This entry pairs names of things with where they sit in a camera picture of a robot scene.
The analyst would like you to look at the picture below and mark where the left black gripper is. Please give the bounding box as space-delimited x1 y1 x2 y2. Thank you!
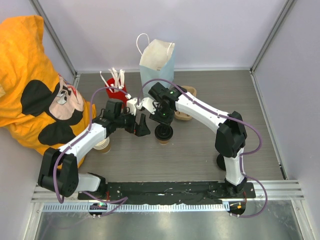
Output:
115 107 151 137

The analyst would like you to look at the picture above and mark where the single black cup lid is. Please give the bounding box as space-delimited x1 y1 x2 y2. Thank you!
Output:
154 124 173 141

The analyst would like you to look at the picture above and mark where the single brown paper cup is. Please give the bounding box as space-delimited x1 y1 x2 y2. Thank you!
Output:
158 139 170 145

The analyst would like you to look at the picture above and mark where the light blue paper bag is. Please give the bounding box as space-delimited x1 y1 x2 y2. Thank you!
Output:
136 33 176 89

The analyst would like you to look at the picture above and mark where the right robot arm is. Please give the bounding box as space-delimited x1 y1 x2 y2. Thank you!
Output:
148 82 247 198

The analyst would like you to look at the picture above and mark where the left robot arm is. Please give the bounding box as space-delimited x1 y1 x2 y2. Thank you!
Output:
38 98 151 200

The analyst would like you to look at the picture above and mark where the brown cup carrier stack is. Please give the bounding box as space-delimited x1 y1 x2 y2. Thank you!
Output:
174 85 197 121

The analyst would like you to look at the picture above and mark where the red cup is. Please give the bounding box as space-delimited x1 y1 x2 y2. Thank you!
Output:
105 78 127 105

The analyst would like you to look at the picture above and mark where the paper cup stack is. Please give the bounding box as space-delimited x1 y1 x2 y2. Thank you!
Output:
93 137 111 154

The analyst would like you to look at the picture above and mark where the black lid stack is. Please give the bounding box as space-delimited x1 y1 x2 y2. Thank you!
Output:
216 154 226 171

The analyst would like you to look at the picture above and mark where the orange cartoon cloth bag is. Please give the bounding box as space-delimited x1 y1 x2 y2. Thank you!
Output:
0 15 97 154

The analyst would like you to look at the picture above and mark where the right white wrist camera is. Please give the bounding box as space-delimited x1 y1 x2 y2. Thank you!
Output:
136 97 157 115

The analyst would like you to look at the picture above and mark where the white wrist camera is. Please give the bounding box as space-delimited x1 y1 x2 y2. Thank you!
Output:
136 97 157 115
125 93 138 116

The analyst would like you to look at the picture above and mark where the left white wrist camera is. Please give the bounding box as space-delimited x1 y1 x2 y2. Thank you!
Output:
125 93 138 116

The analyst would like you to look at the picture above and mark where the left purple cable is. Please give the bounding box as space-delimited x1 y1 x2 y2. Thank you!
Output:
53 86 132 217

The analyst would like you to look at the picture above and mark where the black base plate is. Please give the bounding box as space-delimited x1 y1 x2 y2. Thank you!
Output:
91 181 256 205

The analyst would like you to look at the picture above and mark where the white slotted cable duct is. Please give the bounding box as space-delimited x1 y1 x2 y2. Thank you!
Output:
42 201 230 213

